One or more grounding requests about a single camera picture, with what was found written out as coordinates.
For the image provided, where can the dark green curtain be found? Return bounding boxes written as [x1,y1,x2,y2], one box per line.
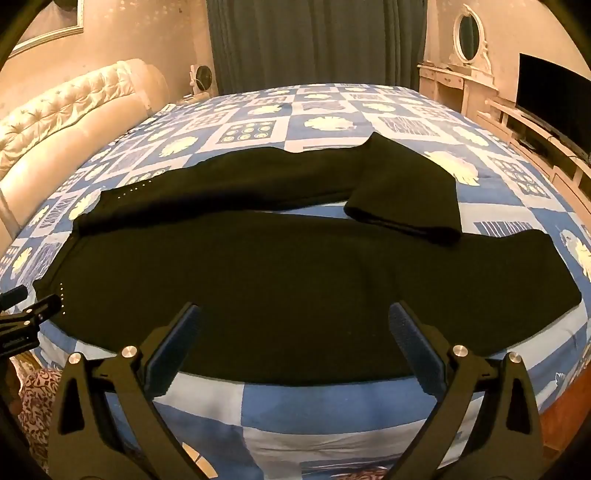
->
[205,0,428,95]

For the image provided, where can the black flat television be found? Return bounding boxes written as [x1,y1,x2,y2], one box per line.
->
[516,53,591,162]

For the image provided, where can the cream tufted headboard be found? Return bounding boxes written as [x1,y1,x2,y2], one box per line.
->
[0,59,169,241]

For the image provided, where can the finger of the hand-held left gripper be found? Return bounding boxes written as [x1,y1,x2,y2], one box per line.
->
[0,295,63,334]
[0,285,29,311]

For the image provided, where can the blue patterned bed sheet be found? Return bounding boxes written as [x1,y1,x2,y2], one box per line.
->
[0,83,591,480]

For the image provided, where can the black pants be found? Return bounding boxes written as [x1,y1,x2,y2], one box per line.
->
[32,132,583,386]

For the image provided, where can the oval white vanity mirror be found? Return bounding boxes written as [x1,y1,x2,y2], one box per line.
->
[452,4,490,65]

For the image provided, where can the white dressing table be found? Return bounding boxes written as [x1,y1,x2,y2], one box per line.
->
[418,60,499,117]

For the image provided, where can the small white desk fan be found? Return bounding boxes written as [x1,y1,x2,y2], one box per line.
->
[188,65,214,96]

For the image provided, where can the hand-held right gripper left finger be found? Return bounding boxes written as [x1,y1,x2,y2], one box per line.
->
[48,302,218,480]

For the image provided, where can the person's patterned clothing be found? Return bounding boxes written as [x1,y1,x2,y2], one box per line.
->
[16,355,63,472]

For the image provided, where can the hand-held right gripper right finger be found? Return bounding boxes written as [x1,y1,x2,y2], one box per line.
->
[388,301,546,480]

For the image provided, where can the cream television stand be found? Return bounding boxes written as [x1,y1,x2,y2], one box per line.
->
[475,97,591,204]

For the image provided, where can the framed wall picture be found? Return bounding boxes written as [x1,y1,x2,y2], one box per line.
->
[7,0,85,58]

